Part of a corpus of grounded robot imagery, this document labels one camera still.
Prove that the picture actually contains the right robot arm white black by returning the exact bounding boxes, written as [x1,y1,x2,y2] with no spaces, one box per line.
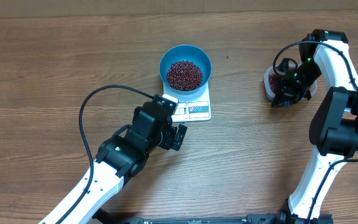
[264,29,358,223]

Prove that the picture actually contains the red beans in bowl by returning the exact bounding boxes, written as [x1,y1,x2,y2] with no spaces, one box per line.
[166,60,203,91]

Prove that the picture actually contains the teal blue bowl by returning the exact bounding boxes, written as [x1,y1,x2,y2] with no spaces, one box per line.
[159,45,212,93]

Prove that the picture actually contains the red adzuki beans pile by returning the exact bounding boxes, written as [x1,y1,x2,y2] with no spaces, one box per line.
[268,73,277,94]

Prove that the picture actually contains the clear plastic container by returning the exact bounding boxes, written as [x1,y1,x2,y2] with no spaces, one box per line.
[264,67,318,101]

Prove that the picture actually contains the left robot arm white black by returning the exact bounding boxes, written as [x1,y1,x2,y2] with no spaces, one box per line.
[42,94,187,224]

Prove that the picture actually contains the white digital kitchen scale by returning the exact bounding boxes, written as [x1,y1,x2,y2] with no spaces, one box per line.
[163,82,211,123]

